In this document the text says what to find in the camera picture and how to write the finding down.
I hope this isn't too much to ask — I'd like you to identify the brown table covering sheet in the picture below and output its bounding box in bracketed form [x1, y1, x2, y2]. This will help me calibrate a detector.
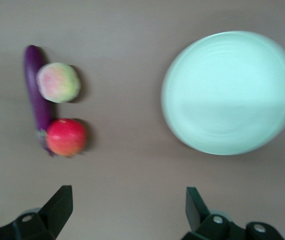
[0, 0, 285, 240]

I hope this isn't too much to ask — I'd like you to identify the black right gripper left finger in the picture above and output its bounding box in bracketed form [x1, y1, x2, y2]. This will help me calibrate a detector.
[0, 184, 73, 240]

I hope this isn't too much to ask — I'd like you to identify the red pomegranate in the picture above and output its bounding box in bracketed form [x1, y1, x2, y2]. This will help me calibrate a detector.
[45, 118, 88, 158]

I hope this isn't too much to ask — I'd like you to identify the green pink peach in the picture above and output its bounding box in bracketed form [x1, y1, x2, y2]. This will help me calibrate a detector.
[36, 62, 81, 104]

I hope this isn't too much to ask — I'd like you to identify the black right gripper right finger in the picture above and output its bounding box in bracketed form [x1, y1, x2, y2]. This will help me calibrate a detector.
[181, 186, 248, 240]

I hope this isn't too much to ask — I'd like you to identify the purple eggplant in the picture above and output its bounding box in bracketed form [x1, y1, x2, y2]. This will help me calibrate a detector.
[23, 44, 56, 157]

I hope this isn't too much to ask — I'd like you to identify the light green round plate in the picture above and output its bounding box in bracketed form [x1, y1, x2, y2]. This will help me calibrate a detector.
[160, 30, 285, 156]

